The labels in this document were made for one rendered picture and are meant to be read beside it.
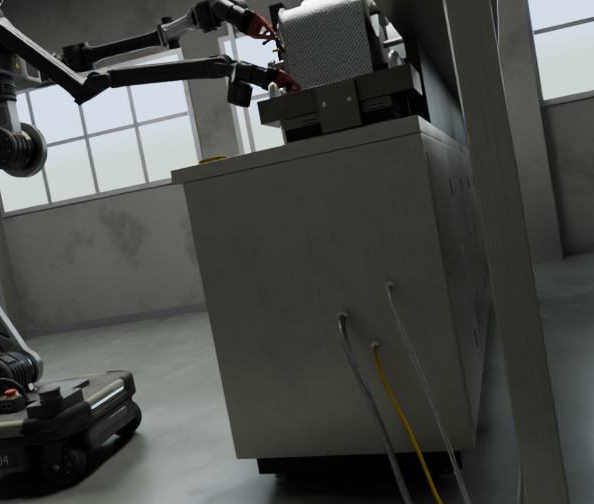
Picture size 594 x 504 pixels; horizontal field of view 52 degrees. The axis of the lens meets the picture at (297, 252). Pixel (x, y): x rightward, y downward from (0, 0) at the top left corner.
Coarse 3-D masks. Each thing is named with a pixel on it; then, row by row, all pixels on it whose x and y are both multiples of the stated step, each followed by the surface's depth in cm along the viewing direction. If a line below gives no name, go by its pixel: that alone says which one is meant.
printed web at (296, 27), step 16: (320, 0) 171; (336, 0) 167; (352, 0) 165; (288, 16) 171; (304, 16) 169; (320, 16) 168; (336, 16) 166; (352, 16) 165; (288, 32) 171; (304, 32) 170; (320, 32) 168; (384, 32) 200
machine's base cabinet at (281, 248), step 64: (192, 192) 158; (256, 192) 152; (320, 192) 147; (384, 192) 142; (448, 192) 177; (256, 256) 155; (320, 256) 149; (384, 256) 144; (448, 256) 151; (256, 320) 157; (320, 320) 151; (384, 320) 146; (448, 320) 141; (256, 384) 159; (320, 384) 153; (448, 384) 143; (256, 448) 161; (320, 448) 155; (384, 448) 150
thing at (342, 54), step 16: (336, 32) 167; (352, 32) 165; (288, 48) 172; (304, 48) 170; (320, 48) 169; (336, 48) 167; (352, 48) 166; (368, 48) 164; (288, 64) 172; (304, 64) 171; (320, 64) 169; (336, 64) 168; (352, 64) 166; (368, 64) 165; (304, 80) 171; (320, 80) 170; (336, 80) 168
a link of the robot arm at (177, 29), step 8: (192, 8) 182; (200, 8) 180; (208, 8) 181; (168, 16) 211; (184, 16) 190; (192, 16) 185; (200, 16) 181; (208, 16) 181; (168, 24) 205; (176, 24) 198; (184, 24) 192; (192, 24) 186; (200, 24) 182; (208, 24) 182; (168, 32) 206; (176, 32) 200; (184, 32) 196; (168, 40) 210; (176, 40) 213; (168, 48) 214; (176, 48) 216
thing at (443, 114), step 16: (416, 48) 162; (416, 64) 163; (432, 64) 197; (432, 80) 188; (432, 96) 180; (448, 96) 248; (416, 112) 164; (432, 112) 172; (448, 112) 233; (448, 128) 221; (464, 128) 333; (464, 144) 308
